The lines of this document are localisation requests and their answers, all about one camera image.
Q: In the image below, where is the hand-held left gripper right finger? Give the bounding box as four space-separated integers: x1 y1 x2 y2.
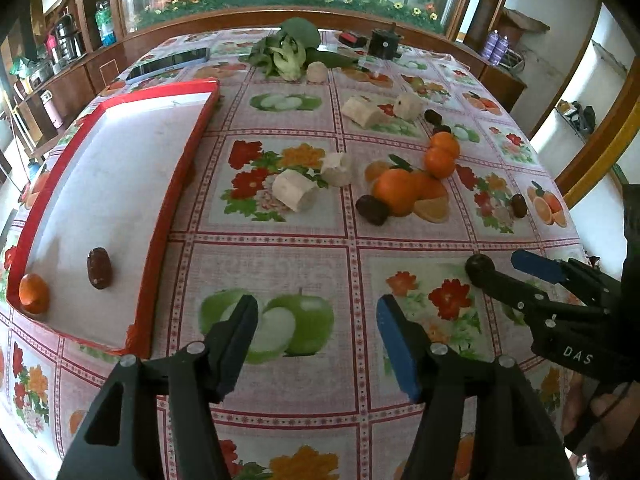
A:
376 294 573 480

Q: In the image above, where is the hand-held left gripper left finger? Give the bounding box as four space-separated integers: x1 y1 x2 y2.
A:
56 294 261 480

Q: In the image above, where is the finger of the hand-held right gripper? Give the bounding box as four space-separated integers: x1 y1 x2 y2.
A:
511 249 621 306
486 266 551 326

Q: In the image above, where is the small tangerine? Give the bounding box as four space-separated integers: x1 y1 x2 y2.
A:
424 149 457 180
430 131 461 157
19 273 51 315

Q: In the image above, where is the large tangerine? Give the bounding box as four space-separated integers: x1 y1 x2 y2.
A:
372 168 426 218

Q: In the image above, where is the red rimmed white tray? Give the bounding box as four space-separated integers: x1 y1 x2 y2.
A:
6 77 222 358

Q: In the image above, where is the person's right hand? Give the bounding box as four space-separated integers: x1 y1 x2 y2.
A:
562 385 632 461

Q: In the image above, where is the fruit and flower printed tablecloth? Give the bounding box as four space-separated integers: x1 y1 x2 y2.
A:
0 29 593 480

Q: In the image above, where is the black bag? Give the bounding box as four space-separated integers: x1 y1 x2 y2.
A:
570 102 597 133

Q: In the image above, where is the cardboard box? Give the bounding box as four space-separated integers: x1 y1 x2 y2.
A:
500 7 550 36

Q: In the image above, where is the dark green leaf vegetable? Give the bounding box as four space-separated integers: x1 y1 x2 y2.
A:
305 49 361 68

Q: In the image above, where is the black smartphone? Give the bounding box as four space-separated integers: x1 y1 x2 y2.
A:
125 47 211 83

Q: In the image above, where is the green bok choy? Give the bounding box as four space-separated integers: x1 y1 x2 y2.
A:
249 17 321 81

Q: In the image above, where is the pink bottle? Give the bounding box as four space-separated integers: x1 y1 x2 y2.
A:
41 90 63 128

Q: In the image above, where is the wooden shelf cabinet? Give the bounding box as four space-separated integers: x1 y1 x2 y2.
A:
0 0 131 161

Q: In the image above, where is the green plastic bottle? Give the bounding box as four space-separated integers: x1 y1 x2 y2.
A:
95 0 117 47

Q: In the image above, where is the steel thermos flask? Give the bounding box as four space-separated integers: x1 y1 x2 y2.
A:
52 15 83 61

